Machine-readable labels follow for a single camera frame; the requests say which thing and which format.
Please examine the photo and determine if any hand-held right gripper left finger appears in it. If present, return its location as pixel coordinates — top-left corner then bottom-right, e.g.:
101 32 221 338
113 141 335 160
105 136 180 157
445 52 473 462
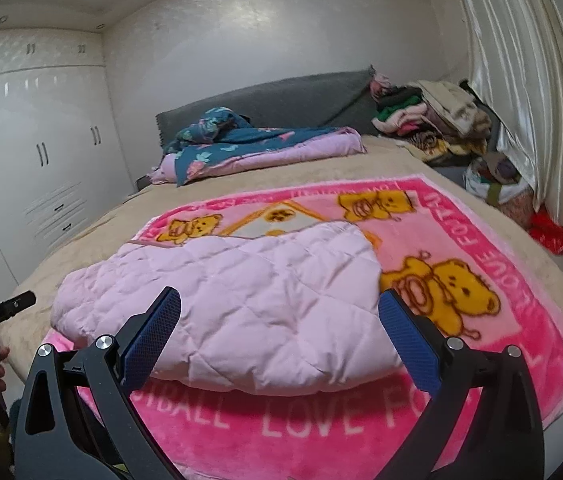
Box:
12 286 185 480

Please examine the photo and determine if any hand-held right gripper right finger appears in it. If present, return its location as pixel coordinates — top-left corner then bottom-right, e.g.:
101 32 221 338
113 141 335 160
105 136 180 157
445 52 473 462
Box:
378 287 546 480

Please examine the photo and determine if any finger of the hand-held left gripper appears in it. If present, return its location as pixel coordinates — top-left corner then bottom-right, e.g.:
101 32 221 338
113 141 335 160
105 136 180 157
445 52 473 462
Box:
0 290 38 324

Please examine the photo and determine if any pink quilted jacket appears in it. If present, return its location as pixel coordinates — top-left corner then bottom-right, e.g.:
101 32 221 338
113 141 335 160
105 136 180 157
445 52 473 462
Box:
50 220 405 397

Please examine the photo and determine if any white bag of clothes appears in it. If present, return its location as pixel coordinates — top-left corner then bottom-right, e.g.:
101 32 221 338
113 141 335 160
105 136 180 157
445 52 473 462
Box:
465 154 533 203

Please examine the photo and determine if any pile of folded clothes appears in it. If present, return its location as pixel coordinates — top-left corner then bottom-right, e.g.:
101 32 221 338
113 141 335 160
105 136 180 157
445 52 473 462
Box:
370 80 493 162

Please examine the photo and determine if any beige bed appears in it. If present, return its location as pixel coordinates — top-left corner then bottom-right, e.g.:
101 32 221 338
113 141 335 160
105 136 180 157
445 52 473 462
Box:
0 135 563 433

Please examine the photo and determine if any pink bear printed blanket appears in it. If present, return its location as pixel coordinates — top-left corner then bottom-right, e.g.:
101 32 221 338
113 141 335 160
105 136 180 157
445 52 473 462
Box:
42 174 563 480

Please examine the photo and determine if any white wardrobe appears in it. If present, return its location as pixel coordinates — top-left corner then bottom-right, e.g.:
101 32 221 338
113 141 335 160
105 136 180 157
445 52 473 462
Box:
0 29 138 293

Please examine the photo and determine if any red plastic bag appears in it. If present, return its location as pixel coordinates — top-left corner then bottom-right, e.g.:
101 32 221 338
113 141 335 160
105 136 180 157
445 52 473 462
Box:
528 209 563 255

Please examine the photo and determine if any blue floral quilt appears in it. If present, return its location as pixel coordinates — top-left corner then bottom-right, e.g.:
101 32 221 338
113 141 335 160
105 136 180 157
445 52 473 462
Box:
146 106 368 187

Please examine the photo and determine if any pink knitted garment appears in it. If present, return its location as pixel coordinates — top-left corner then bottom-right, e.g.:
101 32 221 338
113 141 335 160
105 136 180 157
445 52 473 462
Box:
369 74 393 98

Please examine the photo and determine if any grey headboard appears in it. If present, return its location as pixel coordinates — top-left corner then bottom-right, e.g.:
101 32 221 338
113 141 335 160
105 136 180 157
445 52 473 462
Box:
156 66 378 154

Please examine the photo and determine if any white satin curtain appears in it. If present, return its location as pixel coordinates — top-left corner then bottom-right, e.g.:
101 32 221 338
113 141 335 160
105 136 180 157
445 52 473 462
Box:
449 0 563 267

